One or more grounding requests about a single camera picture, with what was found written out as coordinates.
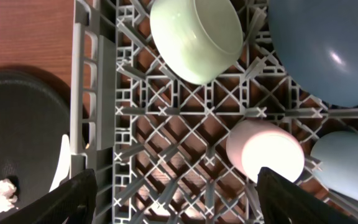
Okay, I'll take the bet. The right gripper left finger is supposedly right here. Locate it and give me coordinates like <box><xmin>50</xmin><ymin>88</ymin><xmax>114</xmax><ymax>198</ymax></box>
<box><xmin>0</xmin><ymin>169</ymin><xmax>98</xmax><ymax>224</ymax></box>

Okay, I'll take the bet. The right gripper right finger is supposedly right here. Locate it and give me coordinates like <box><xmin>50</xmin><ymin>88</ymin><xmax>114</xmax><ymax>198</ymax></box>
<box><xmin>256</xmin><ymin>167</ymin><xmax>358</xmax><ymax>224</ymax></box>

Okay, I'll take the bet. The pink cup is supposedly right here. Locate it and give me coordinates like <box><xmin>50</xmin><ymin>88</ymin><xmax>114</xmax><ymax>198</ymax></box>
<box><xmin>226</xmin><ymin>119</ymin><xmax>305</xmax><ymax>183</ymax></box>

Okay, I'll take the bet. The light blue cup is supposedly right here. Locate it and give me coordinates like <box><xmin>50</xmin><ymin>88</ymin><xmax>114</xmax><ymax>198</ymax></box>
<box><xmin>311</xmin><ymin>131</ymin><xmax>358</xmax><ymax>201</ymax></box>

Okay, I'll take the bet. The blue plate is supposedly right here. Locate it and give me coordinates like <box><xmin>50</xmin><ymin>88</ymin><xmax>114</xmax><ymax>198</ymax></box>
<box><xmin>268</xmin><ymin>0</ymin><xmax>358</xmax><ymax>108</ymax></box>

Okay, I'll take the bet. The mint green bowl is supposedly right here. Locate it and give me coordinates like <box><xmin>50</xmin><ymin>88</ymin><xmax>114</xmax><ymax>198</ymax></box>
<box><xmin>150</xmin><ymin>0</ymin><xmax>243</xmax><ymax>85</ymax></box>

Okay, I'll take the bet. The grey dishwasher rack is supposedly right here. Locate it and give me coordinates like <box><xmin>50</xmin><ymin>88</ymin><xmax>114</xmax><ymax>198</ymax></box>
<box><xmin>70</xmin><ymin>0</ymin><xmax>358</xmax><ymax>223</ymax></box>

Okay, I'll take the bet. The black round tray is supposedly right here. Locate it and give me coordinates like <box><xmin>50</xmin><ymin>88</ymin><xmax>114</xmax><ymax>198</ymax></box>
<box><xmin>0</xmin><ymin>72</ymin><xmax>70</xmax><ymax>208</ymax></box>

